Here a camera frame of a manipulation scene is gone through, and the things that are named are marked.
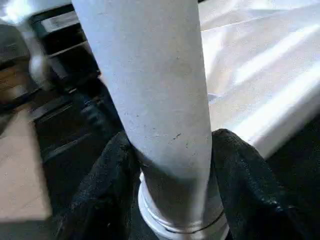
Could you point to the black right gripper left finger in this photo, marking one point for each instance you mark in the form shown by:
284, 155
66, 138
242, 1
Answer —
100, 200

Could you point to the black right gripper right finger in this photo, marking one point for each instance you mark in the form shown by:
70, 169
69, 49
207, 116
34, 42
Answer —
255, 200

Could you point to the white plastic table top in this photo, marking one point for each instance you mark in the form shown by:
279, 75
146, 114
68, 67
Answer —
262, 75

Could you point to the black work mat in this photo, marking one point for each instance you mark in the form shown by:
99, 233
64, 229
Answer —
62, 140

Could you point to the white plastic table leg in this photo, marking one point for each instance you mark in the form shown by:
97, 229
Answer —
155, 87

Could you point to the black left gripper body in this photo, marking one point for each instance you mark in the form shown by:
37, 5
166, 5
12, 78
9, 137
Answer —
65, 50

